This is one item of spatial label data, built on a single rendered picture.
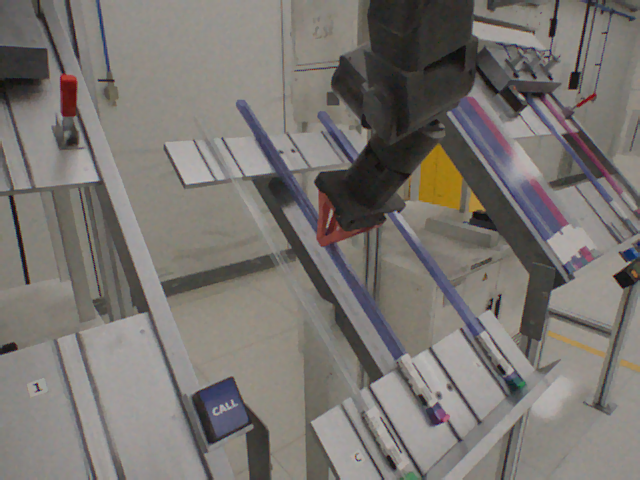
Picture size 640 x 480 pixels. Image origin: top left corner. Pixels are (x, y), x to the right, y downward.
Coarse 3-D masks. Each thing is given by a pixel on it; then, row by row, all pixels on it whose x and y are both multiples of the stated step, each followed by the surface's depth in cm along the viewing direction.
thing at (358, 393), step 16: (208, 128) 54; (208, 144) 54; (224, 160) 52; (240, 192) 50; (256, 208) 50; (256, 224) 49; (272, 240) 48; (272, 256) 48; (288, 272) 46; (288, 288) 46; (304, 288) 46; (304, 304) 45; (320, 320) 45; (320, 336) 44; (336, 352) 43; (336, 368) 43; (352, 368) 43; (352, 384) 42; (368, 400) 42
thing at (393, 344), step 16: (240, 112) 61; (256, 128) 59; (272, 144) 58; (272, 160) 57; (288, 176) 56; (304, 208) 54; (336, 256) 51; (352, 272) 51; (352, 288) 50; (368, 304) 49; (384, 320) 49; (384, 336) 48; (400, 352) 47; (432, 416) 45
